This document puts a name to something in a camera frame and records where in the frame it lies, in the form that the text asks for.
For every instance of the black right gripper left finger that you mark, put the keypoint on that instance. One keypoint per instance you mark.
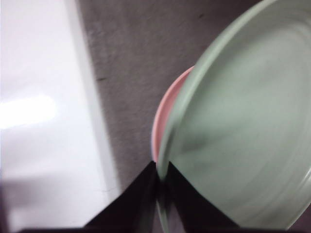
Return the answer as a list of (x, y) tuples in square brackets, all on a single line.
[(133, 208)]

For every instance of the pale green round plate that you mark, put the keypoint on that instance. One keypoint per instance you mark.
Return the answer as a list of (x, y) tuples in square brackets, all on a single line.
[(243, 109)]

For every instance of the pink round plate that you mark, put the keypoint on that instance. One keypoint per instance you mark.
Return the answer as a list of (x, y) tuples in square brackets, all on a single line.
[(167, 106)]

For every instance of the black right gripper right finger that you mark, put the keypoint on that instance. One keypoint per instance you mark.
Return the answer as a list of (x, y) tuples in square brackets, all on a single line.
[(194, 208)]

